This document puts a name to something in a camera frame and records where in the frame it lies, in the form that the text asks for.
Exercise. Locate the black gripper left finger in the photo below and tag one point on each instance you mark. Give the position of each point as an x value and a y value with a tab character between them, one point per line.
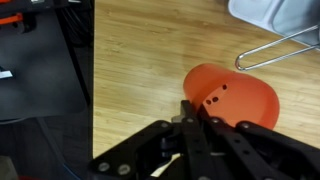
173	153

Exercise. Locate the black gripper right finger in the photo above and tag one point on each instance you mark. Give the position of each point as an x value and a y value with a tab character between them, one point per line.
260	153

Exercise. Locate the big orange plastic cup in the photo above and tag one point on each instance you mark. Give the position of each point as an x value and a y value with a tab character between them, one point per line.
240	100

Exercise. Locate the few red beans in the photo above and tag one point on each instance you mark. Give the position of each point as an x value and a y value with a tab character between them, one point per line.
215	99

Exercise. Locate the black perforated board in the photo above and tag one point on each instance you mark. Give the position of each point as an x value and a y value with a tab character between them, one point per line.
40	73

